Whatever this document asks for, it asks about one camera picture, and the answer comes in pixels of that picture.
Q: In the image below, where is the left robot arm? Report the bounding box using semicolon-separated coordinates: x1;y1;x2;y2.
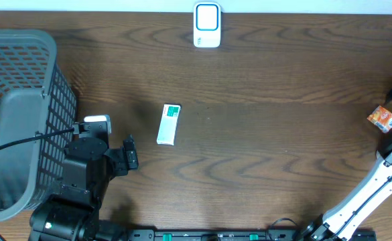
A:
29;136;139;240

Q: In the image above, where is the small orange box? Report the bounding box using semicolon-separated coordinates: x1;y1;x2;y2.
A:
367;106;392;133

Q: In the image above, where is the white green Panadol box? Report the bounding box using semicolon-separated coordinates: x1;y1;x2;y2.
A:
156;104;181;145

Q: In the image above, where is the white barcode scanner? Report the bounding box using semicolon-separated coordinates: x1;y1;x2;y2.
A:
193;2;221;48

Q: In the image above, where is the grey plastic mesh basket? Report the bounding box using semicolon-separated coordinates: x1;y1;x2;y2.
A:
0;29;77;222

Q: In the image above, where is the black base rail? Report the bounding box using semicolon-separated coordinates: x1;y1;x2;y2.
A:
125;228;378;241

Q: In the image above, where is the black camera cable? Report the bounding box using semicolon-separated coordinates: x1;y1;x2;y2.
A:
265;173;392;241
0;129;76;241

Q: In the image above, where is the black right camera cable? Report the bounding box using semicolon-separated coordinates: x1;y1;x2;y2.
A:
265;173;392;241

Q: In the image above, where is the black left camera cable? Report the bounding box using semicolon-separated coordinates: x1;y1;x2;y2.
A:
0;129;76;241

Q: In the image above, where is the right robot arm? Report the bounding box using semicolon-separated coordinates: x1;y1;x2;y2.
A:
294;88;392;240

